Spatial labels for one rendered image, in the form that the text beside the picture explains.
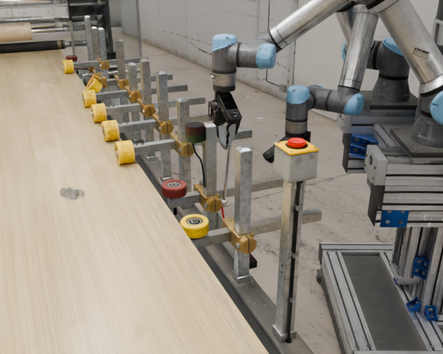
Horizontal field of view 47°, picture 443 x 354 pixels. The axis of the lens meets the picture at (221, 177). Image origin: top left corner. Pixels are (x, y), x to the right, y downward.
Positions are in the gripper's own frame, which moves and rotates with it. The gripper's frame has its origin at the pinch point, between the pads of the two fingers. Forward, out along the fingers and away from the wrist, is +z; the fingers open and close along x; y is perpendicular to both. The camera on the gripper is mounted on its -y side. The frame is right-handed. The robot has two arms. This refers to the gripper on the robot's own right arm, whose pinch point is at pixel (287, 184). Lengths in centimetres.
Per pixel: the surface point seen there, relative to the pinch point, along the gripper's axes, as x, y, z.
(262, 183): -1.6, -10.7, -3.0
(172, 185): -0.8, -42.9, -7.9
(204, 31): 542, 176, 33
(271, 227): -26.6, -20.6, -1.1
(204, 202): -6.0, -33.9, -2.4
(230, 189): -1.6, -23.0, -2.9
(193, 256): -41, -50, -7
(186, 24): 599, 170, 31
